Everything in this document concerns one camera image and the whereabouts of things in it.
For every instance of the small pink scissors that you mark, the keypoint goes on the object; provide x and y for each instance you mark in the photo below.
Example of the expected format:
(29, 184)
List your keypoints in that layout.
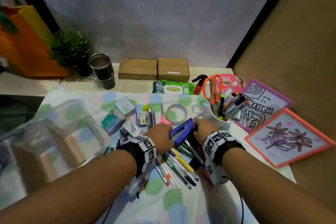
(164, 120)

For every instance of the right marker wristband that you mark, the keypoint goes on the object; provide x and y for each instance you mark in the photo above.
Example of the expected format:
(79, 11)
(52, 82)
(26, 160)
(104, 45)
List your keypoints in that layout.
(215, 139)

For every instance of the person's left forearm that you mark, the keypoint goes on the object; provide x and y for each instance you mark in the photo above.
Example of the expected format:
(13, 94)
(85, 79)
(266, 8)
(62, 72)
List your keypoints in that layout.
(78, 187)

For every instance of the silver black utility knife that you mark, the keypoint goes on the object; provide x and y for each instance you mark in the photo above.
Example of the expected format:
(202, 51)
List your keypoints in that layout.
(151, 118)

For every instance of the bunch of markers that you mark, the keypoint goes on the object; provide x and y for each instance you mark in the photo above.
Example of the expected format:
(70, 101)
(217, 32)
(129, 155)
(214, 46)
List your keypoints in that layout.
(233, 108)

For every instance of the small yellow eraser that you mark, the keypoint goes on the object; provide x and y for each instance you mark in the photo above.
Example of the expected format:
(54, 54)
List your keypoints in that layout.
(145, 108)

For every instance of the red spray bottle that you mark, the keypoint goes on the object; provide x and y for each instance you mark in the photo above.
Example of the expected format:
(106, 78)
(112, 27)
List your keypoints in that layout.
(197, 88)

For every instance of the marker wristband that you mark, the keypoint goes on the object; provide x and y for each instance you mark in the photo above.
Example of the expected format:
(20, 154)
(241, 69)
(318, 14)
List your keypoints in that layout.
(215, 139)
(147, 145)

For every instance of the clear plastic organizer box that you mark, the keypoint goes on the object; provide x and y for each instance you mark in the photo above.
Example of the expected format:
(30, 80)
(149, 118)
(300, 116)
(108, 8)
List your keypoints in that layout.
(52, 137)

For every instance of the orange scissors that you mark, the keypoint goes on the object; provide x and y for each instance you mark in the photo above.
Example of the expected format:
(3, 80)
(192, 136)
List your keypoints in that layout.
(214, 95)

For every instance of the green wet wipes pack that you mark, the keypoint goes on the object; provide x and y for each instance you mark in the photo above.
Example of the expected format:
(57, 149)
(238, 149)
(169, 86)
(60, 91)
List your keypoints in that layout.
(173, 88)

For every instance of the steel tumbler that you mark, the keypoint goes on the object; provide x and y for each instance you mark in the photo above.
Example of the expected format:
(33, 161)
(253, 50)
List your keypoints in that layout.
(103, 74)

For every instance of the flat plain cardboard box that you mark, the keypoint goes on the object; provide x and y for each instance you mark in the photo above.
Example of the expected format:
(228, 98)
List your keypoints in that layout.
(137, 67)

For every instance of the orange felt bag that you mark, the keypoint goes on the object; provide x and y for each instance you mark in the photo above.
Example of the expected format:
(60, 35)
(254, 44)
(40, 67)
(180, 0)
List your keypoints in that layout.
(26, 48)

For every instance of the clear tape roll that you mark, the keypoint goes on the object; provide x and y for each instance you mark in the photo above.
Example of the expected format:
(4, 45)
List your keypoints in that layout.
(176, 123)

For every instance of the orange framed flower drawing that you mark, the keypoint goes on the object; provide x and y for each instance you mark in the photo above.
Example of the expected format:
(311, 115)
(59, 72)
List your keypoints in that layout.
(288, 139)

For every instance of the purple framed drawing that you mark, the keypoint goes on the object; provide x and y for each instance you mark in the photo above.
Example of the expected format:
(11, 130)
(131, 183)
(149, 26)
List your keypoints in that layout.
(262, 95)

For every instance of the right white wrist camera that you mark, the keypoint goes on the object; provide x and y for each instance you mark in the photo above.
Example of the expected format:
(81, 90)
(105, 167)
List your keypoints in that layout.
(214, 174)

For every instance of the labelled cardboard box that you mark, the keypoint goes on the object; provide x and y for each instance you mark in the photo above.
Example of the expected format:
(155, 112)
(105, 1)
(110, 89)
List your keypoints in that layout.
(173, 69)

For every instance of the person's left hand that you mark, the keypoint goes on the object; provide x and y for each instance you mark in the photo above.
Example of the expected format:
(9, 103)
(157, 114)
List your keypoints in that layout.
(160, 138)

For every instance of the polka dot tablecloth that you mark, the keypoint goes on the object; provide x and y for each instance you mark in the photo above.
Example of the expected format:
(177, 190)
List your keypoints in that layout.
(157, 205)

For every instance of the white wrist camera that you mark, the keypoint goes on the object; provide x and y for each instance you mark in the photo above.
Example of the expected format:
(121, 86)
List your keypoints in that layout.
(136, 184)
(214, 174)

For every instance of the white teal small box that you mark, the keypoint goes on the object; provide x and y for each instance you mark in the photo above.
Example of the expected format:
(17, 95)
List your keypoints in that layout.
(125, 105)

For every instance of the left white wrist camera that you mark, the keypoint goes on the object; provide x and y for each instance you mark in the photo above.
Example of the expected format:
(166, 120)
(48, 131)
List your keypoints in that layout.
(136, 184)

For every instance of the left marker wristband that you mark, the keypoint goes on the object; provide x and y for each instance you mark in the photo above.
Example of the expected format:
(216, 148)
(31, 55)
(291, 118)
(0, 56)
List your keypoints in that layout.
(147, 145)

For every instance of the small potted plant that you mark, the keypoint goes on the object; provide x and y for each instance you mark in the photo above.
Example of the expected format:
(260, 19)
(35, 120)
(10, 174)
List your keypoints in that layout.
(71, 48)

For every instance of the pile of assorted pens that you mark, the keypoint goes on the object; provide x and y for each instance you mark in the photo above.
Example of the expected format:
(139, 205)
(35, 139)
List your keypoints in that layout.
(178, 168)

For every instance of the blue stapler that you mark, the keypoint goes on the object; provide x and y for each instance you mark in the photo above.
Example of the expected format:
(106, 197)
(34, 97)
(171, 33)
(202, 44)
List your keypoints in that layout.
(181, 130)

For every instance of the pink plastic pack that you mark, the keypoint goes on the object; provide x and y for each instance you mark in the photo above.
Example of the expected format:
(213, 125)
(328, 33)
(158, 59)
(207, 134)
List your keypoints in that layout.
(233, 82)

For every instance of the person's right hand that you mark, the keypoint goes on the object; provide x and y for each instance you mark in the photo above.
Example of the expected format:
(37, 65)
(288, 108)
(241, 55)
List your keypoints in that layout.
(206, 129)

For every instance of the person's right forearm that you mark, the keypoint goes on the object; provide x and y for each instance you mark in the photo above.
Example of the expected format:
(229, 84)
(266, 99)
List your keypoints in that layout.
(262, 187)

